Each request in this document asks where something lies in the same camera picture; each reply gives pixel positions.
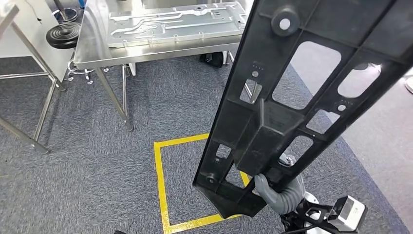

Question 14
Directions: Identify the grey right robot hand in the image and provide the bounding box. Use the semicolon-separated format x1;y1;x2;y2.
254;155;306;215

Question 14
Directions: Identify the black plastic panel part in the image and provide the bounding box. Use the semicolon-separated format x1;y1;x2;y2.
192;0;413;219

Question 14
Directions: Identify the stainless steel workbench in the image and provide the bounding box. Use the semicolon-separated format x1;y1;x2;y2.
73;0;259;133

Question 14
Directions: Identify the yellow floor tape square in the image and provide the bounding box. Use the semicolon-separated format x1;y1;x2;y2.
153;133;251;234

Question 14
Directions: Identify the small black device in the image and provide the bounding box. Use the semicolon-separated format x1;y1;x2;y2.
199;51;225;69

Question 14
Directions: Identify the machined aluminium fixture plate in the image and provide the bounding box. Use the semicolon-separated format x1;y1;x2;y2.
106;1;250;49

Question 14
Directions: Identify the black round stool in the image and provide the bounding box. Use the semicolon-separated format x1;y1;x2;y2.
45;21;111;86

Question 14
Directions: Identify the white steel-legged table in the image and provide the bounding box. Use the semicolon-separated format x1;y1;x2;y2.
0;0;77;155

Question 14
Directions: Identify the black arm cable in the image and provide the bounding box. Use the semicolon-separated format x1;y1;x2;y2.
280;224;312;234

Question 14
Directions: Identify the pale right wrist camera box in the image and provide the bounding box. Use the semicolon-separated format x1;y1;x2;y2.
326;195;369;234

